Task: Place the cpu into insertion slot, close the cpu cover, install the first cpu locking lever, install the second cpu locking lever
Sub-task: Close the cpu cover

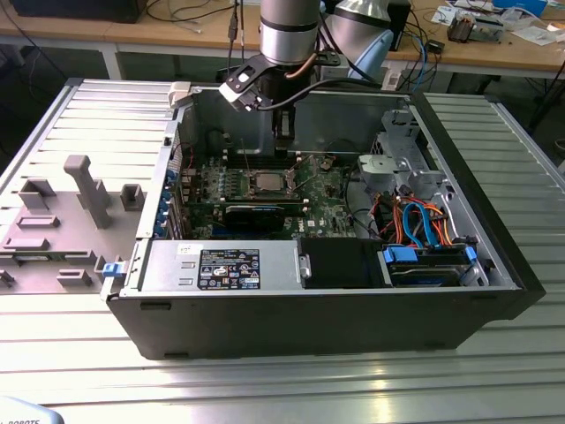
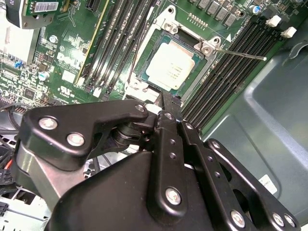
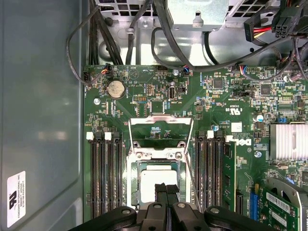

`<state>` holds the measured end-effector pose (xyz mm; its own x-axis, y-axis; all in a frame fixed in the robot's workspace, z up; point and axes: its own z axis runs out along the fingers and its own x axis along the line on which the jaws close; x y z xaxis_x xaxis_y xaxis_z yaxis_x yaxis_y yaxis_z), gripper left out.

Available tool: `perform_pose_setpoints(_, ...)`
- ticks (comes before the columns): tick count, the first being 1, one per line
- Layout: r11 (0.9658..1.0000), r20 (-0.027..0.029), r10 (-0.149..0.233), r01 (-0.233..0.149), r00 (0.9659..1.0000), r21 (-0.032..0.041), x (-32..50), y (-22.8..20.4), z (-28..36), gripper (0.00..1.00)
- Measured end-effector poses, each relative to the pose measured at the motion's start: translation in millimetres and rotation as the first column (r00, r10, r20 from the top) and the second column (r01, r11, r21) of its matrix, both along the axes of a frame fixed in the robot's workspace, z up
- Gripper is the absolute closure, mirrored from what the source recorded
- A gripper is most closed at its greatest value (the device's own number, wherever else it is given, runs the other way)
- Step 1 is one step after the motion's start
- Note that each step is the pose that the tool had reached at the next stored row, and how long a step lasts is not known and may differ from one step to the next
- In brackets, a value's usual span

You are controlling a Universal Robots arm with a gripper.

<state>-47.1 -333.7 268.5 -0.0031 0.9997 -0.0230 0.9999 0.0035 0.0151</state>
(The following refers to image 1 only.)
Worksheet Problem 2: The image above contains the metal socket cover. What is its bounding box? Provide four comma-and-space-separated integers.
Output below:
285, 155, 319, 191

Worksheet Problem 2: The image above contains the silver topped CPU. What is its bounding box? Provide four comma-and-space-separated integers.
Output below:
258, 172, 288, 191

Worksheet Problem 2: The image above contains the black RAM slot bank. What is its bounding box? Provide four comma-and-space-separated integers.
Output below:
222, 196, 309, 210
222, 148, 305, 168

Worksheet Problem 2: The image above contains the CPU socket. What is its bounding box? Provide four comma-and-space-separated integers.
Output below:
247, 167, 296, 198

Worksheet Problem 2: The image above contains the finned CPU cooler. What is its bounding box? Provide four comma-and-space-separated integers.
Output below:
446, 11, 477, 44

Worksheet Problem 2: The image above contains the wooden desk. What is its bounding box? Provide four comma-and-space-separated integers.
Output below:
0, 0, 565, 75

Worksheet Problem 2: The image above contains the white labelled device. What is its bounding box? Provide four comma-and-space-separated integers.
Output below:
380, 69, 403, 93

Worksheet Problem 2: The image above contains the green motherboard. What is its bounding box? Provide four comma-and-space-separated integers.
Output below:
176, 152, 367, 242

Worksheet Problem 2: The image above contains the black graphics card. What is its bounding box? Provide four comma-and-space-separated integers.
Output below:
222, 203, 287, 231

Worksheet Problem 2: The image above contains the black upright box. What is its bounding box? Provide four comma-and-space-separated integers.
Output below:
388, 0, 412, 52

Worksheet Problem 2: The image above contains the grey metal drive cage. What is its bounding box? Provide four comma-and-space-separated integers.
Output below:
357, 110, 447, 200

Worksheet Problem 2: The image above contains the grey power supply unit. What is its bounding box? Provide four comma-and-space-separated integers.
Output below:
140, 240, 305, 292

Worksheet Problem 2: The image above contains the black equipment box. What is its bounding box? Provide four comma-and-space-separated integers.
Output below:
8, 0, 145, 24

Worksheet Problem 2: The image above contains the grey metal device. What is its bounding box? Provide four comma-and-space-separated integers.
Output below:
474, 16, 505, 44

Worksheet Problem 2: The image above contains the hard disk in blue carrier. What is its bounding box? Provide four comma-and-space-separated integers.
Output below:
379, 246, 480, 288

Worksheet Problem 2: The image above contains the black open PC case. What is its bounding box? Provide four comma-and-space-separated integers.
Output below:
105, 81, 546, 361

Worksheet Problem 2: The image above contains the blue cardboard box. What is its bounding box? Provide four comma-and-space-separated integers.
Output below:
492, 0, 549, 14

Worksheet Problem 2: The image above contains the grey parts rack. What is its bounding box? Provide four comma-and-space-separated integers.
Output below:
0, 154, 147, 295

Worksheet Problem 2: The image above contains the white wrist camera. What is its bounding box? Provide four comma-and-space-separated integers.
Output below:
219, 65, 264, 114

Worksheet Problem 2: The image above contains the blue data wire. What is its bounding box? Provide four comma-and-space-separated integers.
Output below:
402, 199, 439, 251

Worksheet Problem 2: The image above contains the orange wire bundle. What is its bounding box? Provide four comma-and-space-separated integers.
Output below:
373, 193, 458, 249

